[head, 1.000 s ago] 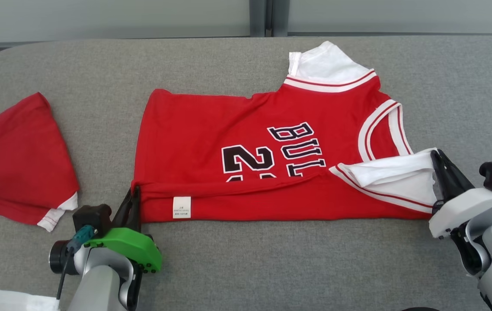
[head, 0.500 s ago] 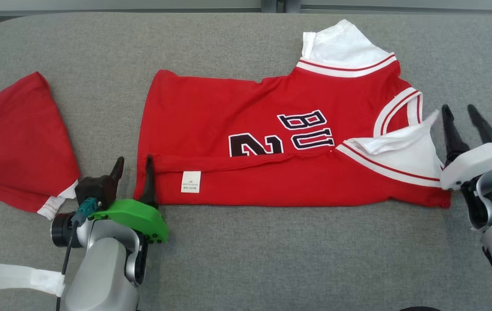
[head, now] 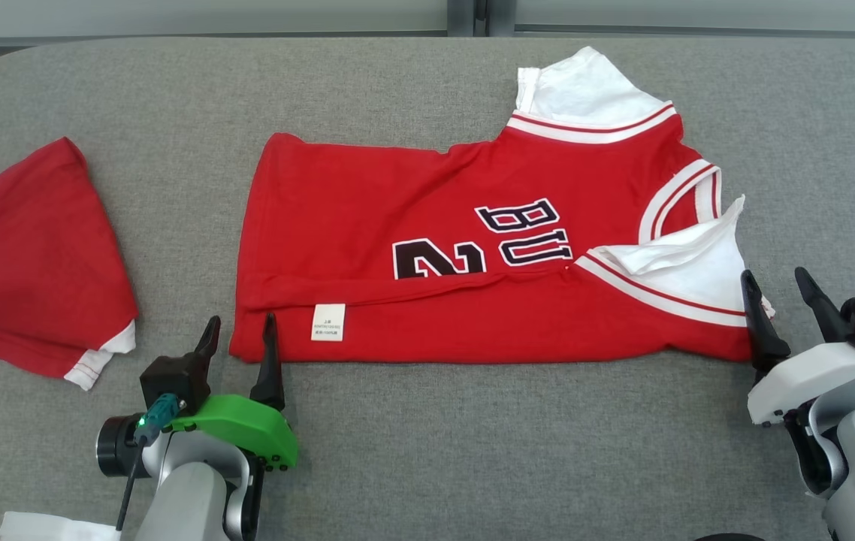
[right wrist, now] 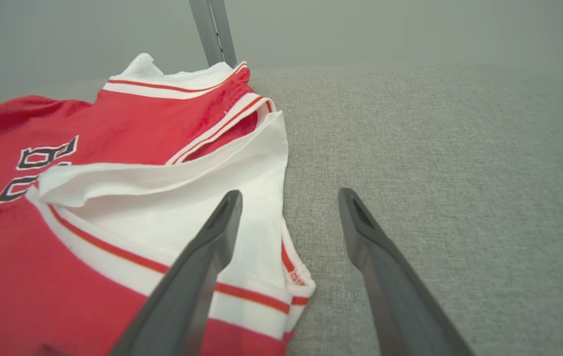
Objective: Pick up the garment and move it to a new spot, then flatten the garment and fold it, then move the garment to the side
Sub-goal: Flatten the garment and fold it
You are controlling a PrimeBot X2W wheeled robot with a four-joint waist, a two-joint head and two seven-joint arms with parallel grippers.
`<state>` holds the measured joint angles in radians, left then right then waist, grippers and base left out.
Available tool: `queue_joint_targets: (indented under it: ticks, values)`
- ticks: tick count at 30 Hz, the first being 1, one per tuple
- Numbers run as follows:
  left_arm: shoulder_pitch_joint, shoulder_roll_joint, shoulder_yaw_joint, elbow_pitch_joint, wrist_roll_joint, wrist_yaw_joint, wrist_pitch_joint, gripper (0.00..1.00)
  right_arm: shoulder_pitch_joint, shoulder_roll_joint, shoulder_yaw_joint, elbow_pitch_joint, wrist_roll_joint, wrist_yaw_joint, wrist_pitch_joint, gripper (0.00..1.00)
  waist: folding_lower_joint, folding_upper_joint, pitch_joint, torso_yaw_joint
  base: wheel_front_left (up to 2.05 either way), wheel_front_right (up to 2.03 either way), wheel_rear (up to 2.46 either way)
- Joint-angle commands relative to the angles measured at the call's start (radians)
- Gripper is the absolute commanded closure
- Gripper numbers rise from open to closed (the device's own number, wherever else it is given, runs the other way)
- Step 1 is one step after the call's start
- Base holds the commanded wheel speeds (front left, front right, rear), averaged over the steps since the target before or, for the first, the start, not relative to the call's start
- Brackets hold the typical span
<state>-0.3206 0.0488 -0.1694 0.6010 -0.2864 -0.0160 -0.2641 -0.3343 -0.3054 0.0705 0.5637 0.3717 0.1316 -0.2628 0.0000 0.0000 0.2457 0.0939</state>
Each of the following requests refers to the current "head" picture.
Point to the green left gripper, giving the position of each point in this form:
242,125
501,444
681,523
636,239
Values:
247,424

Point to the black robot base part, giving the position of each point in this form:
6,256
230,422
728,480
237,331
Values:
728,537

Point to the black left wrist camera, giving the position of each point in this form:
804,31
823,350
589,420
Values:
172,379

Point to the red jersey with white sleeves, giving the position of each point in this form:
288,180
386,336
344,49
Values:
397,203

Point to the grey fabric sofa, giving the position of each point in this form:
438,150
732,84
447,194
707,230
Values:
472,451

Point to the white paper sheet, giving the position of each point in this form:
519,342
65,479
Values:
52,528

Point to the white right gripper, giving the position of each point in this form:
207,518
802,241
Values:
803,376

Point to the red shorts with white trim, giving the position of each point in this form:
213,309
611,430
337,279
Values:
29,263

